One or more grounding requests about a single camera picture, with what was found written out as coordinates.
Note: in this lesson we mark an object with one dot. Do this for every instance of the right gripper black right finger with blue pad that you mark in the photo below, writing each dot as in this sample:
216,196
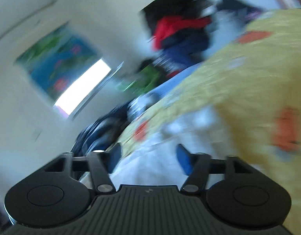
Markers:
197,167

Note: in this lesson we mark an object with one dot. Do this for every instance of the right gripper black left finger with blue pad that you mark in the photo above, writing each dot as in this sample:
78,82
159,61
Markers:
99,165

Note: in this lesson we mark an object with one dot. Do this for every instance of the white garment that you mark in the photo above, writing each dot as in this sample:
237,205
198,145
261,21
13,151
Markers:
154,162

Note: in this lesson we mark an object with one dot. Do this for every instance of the dark blue clothes heap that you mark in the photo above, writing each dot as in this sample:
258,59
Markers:
102,133

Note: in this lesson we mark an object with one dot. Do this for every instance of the dark navy clothes pile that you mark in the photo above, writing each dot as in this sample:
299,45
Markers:
186,46

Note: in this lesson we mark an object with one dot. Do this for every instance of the light blue bed sheet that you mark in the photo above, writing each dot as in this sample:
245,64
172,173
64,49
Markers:
163,89

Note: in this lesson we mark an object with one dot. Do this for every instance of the yellow patterned bedspread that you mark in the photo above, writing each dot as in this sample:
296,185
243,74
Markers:
249,84

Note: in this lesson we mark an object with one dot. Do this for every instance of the blue floral curtain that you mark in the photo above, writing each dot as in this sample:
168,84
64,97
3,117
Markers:
57,60

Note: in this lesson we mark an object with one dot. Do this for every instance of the red jacket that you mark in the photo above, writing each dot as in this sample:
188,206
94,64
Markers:
171,30

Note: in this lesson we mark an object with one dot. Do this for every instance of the black garment on pile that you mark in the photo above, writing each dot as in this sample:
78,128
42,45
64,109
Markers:
158,9

